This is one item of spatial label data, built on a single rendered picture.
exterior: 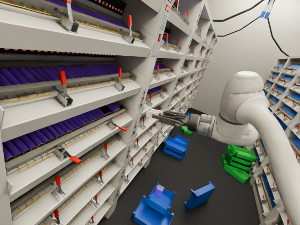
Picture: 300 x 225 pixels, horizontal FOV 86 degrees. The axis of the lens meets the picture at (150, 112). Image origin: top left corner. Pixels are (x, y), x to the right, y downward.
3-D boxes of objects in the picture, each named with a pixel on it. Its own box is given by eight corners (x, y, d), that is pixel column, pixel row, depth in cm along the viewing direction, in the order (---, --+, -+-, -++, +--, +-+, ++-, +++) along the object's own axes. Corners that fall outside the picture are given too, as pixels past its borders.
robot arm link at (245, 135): (212, 128, 73) (218, 104, 65) (251, 136, 67) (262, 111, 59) (209, 144, 65) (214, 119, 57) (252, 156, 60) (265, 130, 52)
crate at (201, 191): (207, 200, 172) (202, 193, 178) (215, 187, 164) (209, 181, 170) (189, 210, 155) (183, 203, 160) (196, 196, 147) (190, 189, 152)
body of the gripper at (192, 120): (201, 112, 70) (180, 108, 74) (198, 118, 63) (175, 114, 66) (198, 128, 73) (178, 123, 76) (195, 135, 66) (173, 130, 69)
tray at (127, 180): (147, 160, 185) (153, 152, 178) (116, 199, 132) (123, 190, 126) (134, 147, 188) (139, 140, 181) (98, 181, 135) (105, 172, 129)
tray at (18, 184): (130, 123, 93) (138, 112, 89) (7, 204, 41) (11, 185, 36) (105, 102, 96) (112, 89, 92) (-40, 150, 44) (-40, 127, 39)
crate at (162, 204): (154, 188, 167) (157, 181, 166) (172, 199, 162) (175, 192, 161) (145, 203, 139) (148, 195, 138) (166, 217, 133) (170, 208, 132)
